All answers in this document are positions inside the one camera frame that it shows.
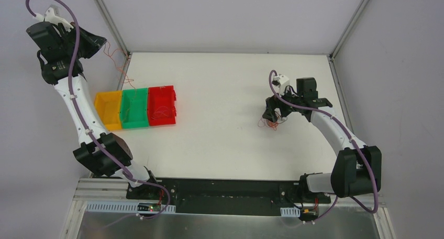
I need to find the red orange cable bundle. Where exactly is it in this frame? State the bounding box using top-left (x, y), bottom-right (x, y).
top-left (257, 115), bottom-right (288, 132)

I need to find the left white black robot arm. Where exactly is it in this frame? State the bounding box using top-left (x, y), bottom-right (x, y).
top-left (26, 21), bottom-right (160, 200)

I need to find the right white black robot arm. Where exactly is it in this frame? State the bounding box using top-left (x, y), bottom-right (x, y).
top-left (262, 72), bottom-right (382, 202)

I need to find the yellow plastic bin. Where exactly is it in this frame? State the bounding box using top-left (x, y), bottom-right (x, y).
top-left (94, 91), bottom-right (122, 131)

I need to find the green plastic bin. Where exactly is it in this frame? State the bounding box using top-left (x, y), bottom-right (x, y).
top-left (119, 88), bottom-right (149, 129)

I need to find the red plastic bin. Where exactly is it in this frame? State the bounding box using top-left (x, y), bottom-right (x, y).
top-left (147, 85), bottom-right (176, 127)

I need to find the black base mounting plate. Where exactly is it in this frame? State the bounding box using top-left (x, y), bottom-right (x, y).
top-left (126, 178), bottom-right (330, 216)

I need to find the right controller circuit board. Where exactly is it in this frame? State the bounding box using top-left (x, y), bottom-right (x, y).
top-left (299, 210), bottom-right (318, 222)

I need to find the controller circuit board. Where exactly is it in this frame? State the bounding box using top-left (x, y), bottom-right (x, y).
top-left (299, 210), bottom-right (318, 222)
top-left (137, 202), bottom-right (162, 212)

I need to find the left controller circuit board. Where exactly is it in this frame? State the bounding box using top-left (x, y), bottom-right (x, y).
top-left (137, 202), bottom-right (162, 212)

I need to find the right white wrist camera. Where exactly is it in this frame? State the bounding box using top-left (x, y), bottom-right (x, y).
top-left (272, 74), bottom-right (290, 95)

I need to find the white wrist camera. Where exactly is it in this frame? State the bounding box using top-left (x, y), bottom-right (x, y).
top-left (272, 74), bottom-right (290, 95)
top-left (34, 5), bottom-right (74, 32)

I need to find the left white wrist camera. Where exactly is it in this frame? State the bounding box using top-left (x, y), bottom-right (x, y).
top-left (34, 5), bottom-right (74, 32)

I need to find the right white slotted cable duct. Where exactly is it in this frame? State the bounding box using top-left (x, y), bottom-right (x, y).
top-left (280, 207), bottom-right (301, 218)

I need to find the white slotted cable duct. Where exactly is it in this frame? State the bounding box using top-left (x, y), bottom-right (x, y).
top-left (85, 201), bottom-right (164, 214)
top-left (280, 207), bottom-right (301, 218)

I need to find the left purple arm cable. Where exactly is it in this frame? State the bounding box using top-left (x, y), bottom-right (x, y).
top-left (25, 0), bottom-right (171, 221)

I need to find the aluminium frame rail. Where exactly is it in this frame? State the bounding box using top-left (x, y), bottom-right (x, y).
top-left (73, 178), bottom-right (386, 208)

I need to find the left white slotted cable duct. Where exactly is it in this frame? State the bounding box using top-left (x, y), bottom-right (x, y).
top-left (85, 201), bottom-right (164, 214)

